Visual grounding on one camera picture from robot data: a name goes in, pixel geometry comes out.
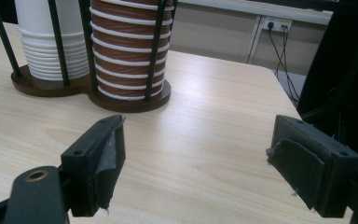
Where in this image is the black wire cup holder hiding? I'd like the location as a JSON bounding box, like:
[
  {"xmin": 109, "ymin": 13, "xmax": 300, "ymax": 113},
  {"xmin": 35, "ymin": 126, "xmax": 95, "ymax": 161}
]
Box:
[{"xmin": 0, "ymin": 0, "xmax": 179, "ymax": 114}]

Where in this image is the black power cable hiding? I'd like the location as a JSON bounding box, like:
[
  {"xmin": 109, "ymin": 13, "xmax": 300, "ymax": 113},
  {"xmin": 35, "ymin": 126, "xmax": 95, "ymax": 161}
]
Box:
[{"xmin": 268, "ymin": 21, "xmax": 301, "ymax": 106}]

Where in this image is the stack of white paper cups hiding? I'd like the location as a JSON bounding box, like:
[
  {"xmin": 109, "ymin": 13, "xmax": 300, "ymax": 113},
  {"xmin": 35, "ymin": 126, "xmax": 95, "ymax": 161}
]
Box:
[{"xmin": 13, "ymin": 0, "xmax": 90, "ymax": 82}]

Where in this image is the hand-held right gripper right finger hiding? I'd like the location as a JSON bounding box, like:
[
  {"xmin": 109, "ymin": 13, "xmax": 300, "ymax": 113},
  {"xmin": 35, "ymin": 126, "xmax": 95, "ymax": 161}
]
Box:
[{"xmin": 266, "ymin": 114, "xmax": 358, "ymax": 218}]

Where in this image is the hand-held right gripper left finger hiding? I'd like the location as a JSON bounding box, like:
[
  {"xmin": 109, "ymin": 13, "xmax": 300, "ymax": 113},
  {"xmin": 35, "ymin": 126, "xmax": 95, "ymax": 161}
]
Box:
[{"xmin": 60, "ymin": 114, "xmax": 127, "ymax": 217}]

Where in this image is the white wall socket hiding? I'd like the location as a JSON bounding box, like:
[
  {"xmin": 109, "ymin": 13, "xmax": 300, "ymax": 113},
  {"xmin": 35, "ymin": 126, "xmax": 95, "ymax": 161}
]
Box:
[{"xmin": 262, "ymin": 17, "xmax": 293, "ymax": 34}]

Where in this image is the stack of brown paper cups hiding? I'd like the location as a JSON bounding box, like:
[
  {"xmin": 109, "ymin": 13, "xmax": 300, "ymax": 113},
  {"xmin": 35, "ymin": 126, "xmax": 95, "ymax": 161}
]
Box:
[{"xmin": 89, "ymin": 0, "xmax": 175, "ymax": 101}]

